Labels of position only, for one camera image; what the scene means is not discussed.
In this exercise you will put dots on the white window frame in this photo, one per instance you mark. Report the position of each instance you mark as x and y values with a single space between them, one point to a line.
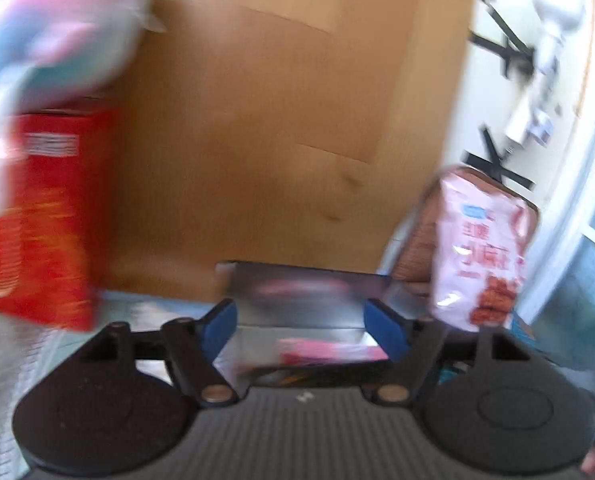
577 185

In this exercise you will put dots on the large pink snack bag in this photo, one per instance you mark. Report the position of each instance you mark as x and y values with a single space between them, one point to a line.
477 240

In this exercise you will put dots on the red cardboard box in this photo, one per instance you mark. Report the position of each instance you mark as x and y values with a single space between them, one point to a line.
52 220

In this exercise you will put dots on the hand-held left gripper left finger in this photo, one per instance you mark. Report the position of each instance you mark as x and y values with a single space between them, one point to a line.
222 324

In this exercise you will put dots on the pink snack packet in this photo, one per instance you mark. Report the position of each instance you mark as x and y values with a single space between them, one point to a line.
327 351

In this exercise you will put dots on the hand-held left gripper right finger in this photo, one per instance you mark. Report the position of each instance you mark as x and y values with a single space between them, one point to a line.
385 331

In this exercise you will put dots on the white device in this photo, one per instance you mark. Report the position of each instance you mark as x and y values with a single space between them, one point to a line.
552 15

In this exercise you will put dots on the pink and blue plush toy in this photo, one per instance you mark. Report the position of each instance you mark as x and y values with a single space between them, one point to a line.
62 20

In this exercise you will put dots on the metal storage box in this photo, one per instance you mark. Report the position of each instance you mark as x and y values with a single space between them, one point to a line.
302 315

